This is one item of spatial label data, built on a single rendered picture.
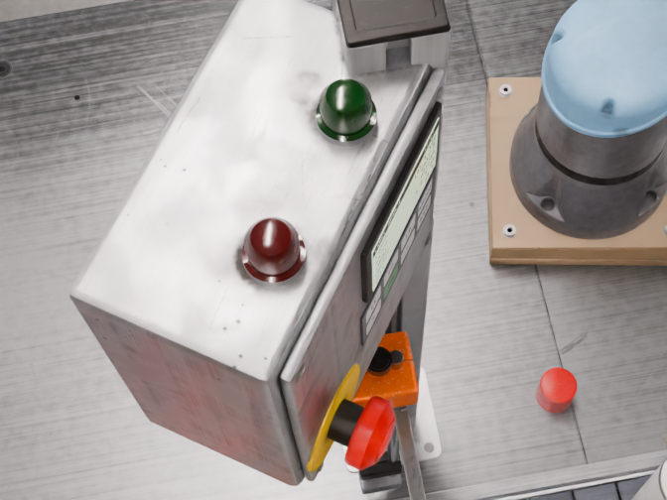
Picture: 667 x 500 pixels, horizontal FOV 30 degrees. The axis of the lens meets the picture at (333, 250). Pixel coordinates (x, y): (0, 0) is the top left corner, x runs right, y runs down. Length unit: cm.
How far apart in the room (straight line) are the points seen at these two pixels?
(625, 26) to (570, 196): 19
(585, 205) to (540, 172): 5
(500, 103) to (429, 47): 70
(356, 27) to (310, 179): 7
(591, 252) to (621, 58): 25
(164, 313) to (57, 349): 71
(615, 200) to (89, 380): 51
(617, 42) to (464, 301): 31
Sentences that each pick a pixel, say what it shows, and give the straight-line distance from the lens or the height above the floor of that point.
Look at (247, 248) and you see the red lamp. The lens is 49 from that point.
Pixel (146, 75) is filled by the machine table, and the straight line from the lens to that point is 132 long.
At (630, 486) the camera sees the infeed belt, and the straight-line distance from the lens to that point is 111.
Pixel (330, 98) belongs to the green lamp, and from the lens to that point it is 52.
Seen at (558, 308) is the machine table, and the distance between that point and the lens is 120.
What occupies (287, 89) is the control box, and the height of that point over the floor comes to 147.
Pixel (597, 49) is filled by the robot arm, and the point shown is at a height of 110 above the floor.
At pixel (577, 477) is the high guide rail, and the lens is 102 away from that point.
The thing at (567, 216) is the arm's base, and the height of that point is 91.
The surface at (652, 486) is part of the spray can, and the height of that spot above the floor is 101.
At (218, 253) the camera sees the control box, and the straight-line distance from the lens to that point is 51.
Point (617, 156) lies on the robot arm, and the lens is 106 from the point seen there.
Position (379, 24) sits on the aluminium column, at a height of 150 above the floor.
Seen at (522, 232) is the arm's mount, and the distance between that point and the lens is 118.
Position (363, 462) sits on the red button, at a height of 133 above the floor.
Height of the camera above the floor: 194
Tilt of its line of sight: 67 degrees down
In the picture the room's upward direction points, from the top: 5 degrees counter-clockwise
